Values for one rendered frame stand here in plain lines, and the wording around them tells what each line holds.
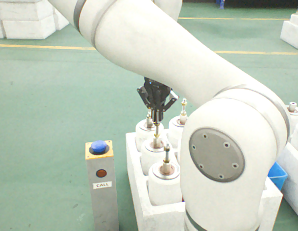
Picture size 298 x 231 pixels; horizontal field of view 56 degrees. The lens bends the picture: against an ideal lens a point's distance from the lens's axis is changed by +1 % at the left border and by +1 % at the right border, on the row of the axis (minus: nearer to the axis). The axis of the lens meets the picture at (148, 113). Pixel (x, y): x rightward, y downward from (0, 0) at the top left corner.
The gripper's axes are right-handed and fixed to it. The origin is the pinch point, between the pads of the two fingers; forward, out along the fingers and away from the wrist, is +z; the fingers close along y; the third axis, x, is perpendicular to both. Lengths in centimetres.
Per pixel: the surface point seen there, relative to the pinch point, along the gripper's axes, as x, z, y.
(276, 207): 7.0, 21.9, 35.3
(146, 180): -8.0, 17.7, 1.5
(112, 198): -18.1, 18.6, -3.1
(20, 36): 115, 33, -236
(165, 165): -9.5, 8.1, 8.4
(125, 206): -6.3, 35.6, -8.4
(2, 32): 107, 30, -253
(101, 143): -16.5, 2.6, -6.8
